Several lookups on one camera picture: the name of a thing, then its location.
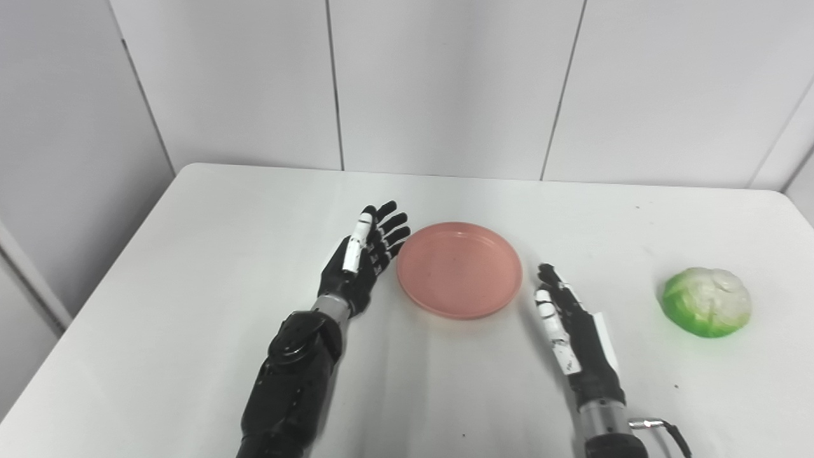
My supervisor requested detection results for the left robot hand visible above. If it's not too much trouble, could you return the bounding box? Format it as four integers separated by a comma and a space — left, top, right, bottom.
317, 200, 412, 317

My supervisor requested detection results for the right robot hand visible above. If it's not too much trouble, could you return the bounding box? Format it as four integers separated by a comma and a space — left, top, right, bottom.
533, 263, 626, 403

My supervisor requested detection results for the pink plate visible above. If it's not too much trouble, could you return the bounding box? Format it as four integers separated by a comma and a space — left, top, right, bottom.
396, 221, 524, 320

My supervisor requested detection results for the green white cabbage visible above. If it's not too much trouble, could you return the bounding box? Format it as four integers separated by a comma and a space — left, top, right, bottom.
661, 267, 752, 339

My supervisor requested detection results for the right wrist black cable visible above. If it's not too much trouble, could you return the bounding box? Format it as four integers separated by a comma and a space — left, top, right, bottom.
628, 417, 694, 458

